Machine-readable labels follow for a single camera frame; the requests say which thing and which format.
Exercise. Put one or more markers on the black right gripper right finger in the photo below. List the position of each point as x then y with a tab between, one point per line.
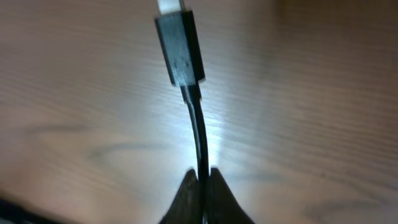
221	205

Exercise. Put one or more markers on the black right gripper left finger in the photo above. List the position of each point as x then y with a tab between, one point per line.
185	207

